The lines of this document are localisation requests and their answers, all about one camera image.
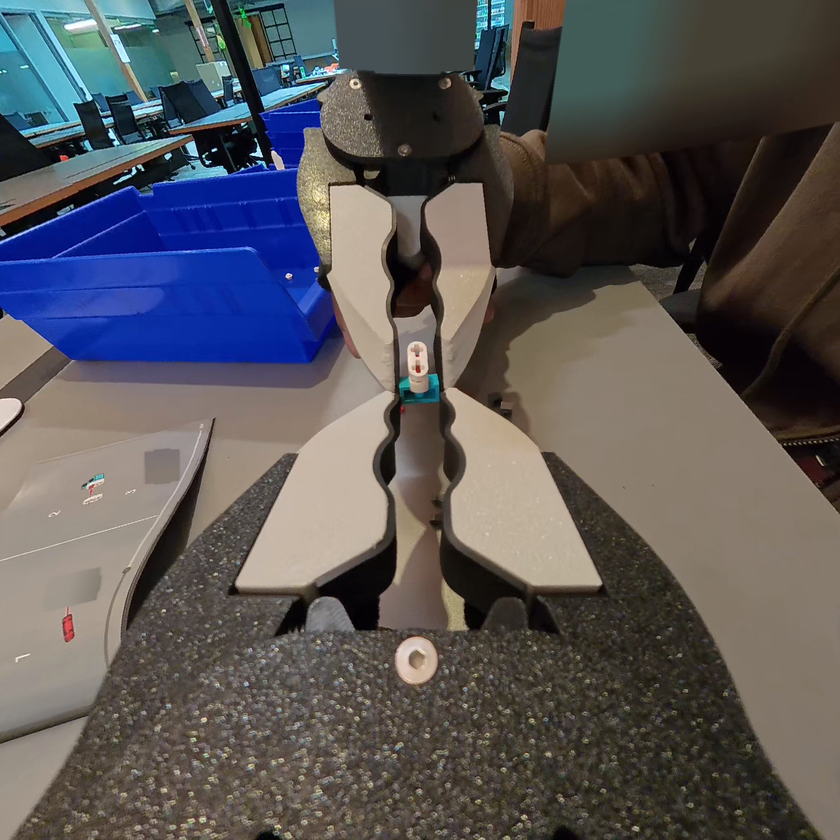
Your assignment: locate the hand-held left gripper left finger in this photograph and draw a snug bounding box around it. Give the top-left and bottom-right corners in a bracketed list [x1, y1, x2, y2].
[234, 392, 401, 597]

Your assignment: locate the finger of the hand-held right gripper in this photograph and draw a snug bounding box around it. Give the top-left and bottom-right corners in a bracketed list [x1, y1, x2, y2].
[423, 182, 497, 389]
[327, 184, 403, 391]

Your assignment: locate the blue plastic bin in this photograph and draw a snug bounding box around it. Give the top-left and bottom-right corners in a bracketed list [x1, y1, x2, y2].
[134, 167, 329, 263]
[0, 187, 343, 365]
[259, 97, 329, 173]

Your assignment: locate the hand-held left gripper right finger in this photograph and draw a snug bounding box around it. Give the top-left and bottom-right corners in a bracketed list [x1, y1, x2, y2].
[440, 387, 605, 597]

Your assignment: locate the grey instruction booklet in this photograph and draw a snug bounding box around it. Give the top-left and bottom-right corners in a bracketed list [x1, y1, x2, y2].
[0, 420, 216, 742]

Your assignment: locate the person's right forearm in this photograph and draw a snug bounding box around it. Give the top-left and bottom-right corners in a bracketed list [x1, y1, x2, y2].
[493, 128, 756, 278]

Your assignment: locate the person's brown jacket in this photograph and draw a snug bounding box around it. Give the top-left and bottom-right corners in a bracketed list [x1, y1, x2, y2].
[696, 121, 840, 513]

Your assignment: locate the grey desk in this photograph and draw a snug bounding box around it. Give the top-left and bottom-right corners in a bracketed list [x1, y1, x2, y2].
[0, 262, 840, 840]

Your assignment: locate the wooden office table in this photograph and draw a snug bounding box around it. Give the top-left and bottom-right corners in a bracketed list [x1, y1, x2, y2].
[169, 80, 327, 137]
[0, 134, 196, 227]

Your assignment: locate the row of black office chairs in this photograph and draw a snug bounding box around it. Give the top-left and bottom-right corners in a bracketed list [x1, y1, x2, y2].
[72, 79, 227, 152]

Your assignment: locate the black metal pole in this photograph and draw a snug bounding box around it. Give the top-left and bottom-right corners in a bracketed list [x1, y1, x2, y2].
[213, 0, 274, 169]

